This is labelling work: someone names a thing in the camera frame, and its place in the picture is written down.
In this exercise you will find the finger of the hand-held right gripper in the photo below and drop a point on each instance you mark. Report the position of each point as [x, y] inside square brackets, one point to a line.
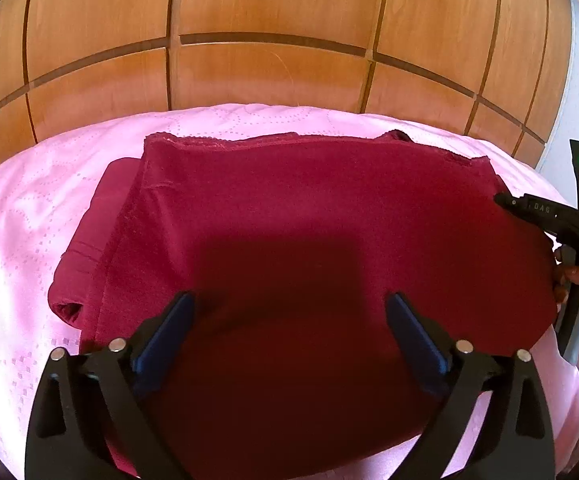
[514, 205]

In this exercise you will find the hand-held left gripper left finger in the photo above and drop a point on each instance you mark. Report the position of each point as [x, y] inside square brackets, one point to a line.
[169, 340]

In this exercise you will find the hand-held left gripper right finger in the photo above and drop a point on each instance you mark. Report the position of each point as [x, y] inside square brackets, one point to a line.
[414, 340]

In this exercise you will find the dark red long-sleeve shirt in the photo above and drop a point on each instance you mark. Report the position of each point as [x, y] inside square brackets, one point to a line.
[294, 200]

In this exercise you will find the pink bed sheet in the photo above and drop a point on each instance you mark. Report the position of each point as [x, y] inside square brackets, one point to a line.
[29, 220]

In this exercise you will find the wooden panelled headboard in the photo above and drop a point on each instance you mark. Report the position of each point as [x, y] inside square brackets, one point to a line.
[279, 25]

